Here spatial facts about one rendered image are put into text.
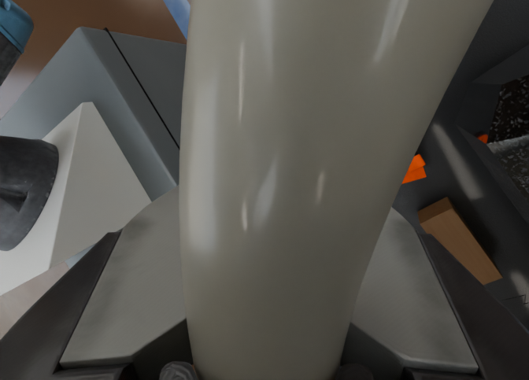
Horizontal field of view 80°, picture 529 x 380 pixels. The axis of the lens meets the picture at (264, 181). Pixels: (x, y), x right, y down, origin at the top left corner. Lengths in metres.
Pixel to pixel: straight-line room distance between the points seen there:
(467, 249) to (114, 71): 1.18
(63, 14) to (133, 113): 1.45
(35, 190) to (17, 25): 0.22
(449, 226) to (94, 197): 1.09
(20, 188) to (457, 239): 1.22
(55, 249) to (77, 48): 0.34
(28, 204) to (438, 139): 1.19
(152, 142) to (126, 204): 0.11
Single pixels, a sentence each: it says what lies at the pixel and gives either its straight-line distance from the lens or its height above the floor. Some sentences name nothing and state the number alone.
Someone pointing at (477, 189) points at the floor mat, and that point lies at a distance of 1.37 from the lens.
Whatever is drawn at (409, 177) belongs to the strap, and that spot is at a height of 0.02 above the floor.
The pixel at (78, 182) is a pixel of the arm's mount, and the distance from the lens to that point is 0.55.
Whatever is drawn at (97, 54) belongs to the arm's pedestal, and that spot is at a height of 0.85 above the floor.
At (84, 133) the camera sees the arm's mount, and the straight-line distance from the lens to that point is 0.61.
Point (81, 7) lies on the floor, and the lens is 1.93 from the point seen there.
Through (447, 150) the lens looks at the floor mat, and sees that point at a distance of 1.32.
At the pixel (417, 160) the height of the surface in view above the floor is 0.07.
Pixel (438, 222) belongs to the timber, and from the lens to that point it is 1.27.
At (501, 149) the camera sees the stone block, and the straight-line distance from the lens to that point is 0.74.
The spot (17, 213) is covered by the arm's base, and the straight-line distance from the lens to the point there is 0.58.
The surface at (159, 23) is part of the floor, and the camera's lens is 1.63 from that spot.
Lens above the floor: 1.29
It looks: 63 degrees down
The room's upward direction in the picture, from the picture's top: 130 degrees counter-clockwise
